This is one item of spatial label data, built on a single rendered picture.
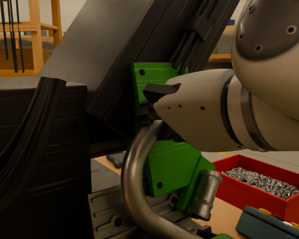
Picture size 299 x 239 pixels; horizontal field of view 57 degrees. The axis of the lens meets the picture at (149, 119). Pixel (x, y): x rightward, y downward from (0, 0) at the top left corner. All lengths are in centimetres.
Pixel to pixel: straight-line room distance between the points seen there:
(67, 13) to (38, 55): 736
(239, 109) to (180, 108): 7
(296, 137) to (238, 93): 6
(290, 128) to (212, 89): 8
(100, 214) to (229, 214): 42
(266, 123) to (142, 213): 22
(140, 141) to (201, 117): 12
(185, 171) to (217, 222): 27
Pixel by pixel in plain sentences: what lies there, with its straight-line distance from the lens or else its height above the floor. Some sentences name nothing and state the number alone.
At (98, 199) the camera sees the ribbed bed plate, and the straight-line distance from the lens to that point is 41.
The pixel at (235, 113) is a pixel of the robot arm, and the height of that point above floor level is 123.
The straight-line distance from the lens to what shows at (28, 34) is 914.
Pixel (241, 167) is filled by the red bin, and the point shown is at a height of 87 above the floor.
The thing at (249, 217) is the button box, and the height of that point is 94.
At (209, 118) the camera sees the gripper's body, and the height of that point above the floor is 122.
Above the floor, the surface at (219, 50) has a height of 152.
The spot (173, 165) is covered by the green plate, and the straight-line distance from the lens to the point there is 46.
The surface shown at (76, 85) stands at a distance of 44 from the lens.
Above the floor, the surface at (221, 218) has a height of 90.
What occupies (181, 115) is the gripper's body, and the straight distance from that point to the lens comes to 31.
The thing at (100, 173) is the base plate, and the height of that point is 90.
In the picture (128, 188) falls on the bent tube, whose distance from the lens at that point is 38.
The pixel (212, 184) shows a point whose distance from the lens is 47.
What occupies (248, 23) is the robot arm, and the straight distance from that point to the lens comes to 17.
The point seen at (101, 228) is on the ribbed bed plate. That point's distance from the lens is 42.
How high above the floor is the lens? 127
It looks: 12 degrees down
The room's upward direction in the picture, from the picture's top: straight up
